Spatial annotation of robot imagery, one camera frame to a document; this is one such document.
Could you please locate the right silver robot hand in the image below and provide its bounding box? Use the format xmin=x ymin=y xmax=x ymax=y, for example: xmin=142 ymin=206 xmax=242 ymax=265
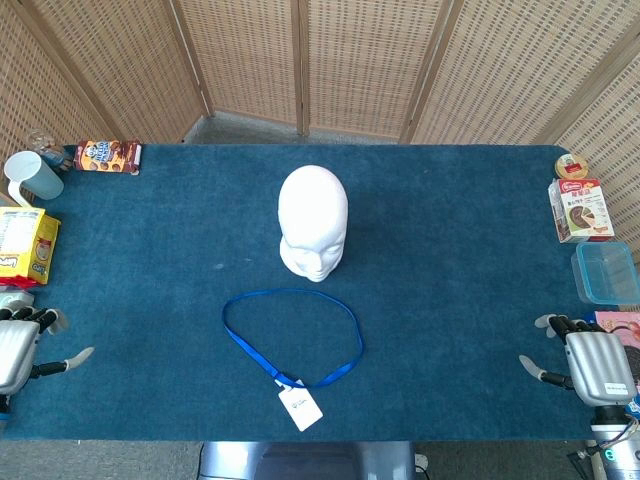
xmin=518 ymin=313 xmax=639 ymax=406

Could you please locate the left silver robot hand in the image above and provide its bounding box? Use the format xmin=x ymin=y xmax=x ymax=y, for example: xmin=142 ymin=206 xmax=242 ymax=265
xmin=0 ymin=305 xmax=95 ymax=397

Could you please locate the blue lanyard with white badge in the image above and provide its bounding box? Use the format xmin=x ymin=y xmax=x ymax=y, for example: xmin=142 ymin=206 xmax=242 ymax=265
xmin=222 ymin=288 xmax=365 ymax=433

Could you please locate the pink blue cookie box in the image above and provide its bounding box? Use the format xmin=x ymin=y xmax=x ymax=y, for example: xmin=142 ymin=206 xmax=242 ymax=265
xmin=593 ymin=309 xmax=640 ymax=389

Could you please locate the pale green tissue pack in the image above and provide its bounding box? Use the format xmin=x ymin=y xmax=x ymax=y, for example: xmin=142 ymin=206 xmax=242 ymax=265
xmin=0 ymin=289 xmax=35 ymax=314

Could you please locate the red snack packet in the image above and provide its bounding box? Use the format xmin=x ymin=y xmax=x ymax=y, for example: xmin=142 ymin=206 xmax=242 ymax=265
xmin=0 ymin=277 xmax=44 ymax=291

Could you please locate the clear blue plastic container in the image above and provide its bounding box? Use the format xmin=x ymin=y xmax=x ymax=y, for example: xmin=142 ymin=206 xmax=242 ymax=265
xmin=570 ymin=241 xmax=640 ymax=306

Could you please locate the yellow snack box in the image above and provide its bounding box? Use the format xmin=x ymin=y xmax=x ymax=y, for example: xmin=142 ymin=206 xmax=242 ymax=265
xmin=0 ymin=205 xmax=62 ymax=287

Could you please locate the teal carpet table mat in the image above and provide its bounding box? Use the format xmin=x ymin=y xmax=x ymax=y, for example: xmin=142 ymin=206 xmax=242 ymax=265
xmin=0 ymin=143 xmax=621 ymax=442

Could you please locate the white red pie box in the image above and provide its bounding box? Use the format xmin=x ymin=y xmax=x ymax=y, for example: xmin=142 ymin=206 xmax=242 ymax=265
xmin=547 ymin=177 xmax=616 ymax=244

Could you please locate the pale blue plastic pitcher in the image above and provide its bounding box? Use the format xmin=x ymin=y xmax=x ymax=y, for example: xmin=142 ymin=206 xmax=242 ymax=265
xmin=3 ymin=150 xmax=65 ymax=209

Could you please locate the small round yellow tin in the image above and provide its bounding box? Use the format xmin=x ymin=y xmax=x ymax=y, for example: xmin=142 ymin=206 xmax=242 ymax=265
xmin=553 ymin=153 xmax=590 ymax=180

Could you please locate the clear glass jar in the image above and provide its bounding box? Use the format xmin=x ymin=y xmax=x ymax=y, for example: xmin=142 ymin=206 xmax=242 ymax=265
xmin=27 ymin=128 xmax=74 ymax=174

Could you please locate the brown cookie box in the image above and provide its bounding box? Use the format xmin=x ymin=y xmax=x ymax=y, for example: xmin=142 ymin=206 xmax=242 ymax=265
xmin=73 ymin=139 xmax=143 ymax=176

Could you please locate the grey robot torso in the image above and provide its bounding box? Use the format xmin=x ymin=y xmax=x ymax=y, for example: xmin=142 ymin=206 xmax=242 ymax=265
xmin=198 ymin=440 xmax=417 ymax=480

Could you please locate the white foam mannequin head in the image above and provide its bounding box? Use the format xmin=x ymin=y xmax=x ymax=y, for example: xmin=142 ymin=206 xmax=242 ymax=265
xmin=277 ymin=164 xmax=350 ymax=284

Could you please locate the bamboo folding screen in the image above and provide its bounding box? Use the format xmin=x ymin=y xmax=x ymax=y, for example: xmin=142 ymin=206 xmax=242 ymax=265
xmin=0 ymin=0 xmax=640 ymax=251

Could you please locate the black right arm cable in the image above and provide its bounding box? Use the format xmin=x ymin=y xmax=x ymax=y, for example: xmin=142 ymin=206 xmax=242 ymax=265
xmin=567 ymin=424 xmax=639 ymax=464

